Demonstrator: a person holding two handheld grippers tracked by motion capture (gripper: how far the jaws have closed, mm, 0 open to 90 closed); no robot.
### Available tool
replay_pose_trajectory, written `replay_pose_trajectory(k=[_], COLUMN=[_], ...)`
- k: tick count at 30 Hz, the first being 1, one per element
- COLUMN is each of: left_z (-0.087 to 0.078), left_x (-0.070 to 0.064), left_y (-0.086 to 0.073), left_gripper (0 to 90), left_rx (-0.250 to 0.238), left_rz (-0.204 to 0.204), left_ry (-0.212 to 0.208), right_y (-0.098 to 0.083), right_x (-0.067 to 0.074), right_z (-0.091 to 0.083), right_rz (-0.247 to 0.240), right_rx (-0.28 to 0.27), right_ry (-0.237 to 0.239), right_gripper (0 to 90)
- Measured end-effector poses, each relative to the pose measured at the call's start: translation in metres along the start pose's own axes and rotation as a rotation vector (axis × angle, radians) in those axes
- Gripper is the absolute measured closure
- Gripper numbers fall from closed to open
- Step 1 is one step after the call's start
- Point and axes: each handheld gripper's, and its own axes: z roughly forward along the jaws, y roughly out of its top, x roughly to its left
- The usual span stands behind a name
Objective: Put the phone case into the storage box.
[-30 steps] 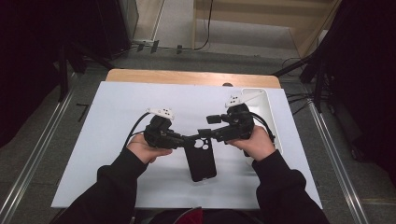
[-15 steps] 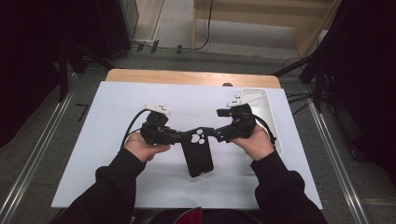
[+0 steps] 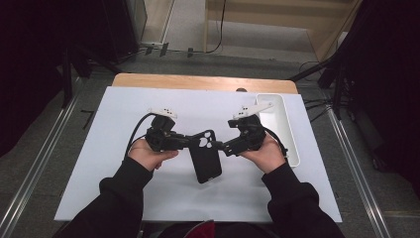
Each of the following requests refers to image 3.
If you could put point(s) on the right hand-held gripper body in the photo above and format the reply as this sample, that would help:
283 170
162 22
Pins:
251 132

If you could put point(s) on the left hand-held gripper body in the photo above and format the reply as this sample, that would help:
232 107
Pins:
161 134

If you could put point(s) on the black phone case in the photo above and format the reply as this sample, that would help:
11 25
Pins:
206 162

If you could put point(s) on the person's left hand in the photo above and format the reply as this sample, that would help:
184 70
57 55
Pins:
147 157

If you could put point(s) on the person's right hand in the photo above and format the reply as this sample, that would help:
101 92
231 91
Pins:
264 156

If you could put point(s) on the white rectangular plastic bin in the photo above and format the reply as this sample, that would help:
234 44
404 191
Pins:
280 122

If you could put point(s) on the dark round table grommet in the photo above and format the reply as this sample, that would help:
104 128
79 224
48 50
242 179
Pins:
241 90

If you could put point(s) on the white table board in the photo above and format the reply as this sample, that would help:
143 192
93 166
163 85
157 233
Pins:
115 115

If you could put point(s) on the light wooden table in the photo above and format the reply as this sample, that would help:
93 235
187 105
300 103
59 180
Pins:
198 82

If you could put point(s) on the person's dark and red clothing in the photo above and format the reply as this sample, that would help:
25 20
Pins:
204 230

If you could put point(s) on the black metal stand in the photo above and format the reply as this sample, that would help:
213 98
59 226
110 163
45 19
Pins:
67 79
338 89

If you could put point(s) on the grey metal cabinet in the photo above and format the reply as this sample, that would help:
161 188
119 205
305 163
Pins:
137 20

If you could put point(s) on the black curtain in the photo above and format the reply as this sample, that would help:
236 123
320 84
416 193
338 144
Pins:
26 66
389 82

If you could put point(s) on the small black floor bracket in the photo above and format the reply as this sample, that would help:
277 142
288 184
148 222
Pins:
148 50
190 52
164 49

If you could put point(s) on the light wooden shelf frame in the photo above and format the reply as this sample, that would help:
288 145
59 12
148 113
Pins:
264 18

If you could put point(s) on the metal floor rail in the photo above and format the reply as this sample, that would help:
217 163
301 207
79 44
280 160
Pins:
356 172
36 172

